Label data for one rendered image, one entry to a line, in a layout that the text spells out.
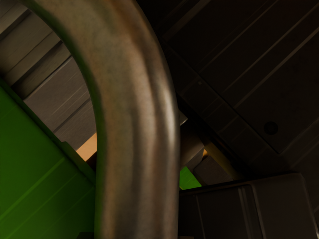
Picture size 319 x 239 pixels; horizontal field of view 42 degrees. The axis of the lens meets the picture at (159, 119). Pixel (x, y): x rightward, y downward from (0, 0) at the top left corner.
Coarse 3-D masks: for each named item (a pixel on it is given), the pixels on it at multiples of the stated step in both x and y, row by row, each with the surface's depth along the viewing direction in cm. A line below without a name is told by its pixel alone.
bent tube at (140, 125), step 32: (32, 0) 14; (64, 0) 14; (96, 0) 14; (128, 0) 14; (64, 32) 14; (96, 32) 14; (128, 32) 14; (96, 64) 14; (128, 64) 14; (160, 64) 14; (96, 96) 14; (128, 96) 14; (160, 96) 14; (96, 128) 15; (128, 128) 14; (160, 128) 14; (96, 160) 15; (128, 160) 14; (160, 160) 14; (96, 192) 14; (128, 192) 14; (160, 192) 14; (96, 224) 14; (128, 224) 14; (160, 224) 14
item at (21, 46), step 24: (0, 0) 19; (0, 24) 19; (24, 24) 19; (0, 48) 19; (24, 48) 19; (48, 48) 19; (0, 72) 19; (24, 72) 19; (48, 72) 19; (24, 96) 19
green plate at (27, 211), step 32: (0, 96) 17; (0, 128) 17; (32, 128) 17; (0, 160) 17; (32, 160) 17; (64, 160) 17; (0, 192) 17; (32, 192) 17; (64, 192) 17; (0, 224) 17; (32, 224) 17; (64, 224) 17
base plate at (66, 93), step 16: (64, 80) 62; (80, 80) 65; (32, 96) 59; (48, 96) 62; (64, 96) 66; (80, 96) 70; (48, 112) 66; (64, 112) 70; (80, 112) 75; (48, 128) 70; (64, 128) 75; (80, 128) 80; (80, 144) 87
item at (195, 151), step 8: (184, 120) 29; (184, 128) 30; (192, 128) 32; (184, 136) 32; (192, 136) 35; (184, 144) 35; (192, 144) 38; (200, 144) 41; (96, 152) 30; (184, 152) 38; (192, 152) 42; (88, 160) 30; (184, 160) 42
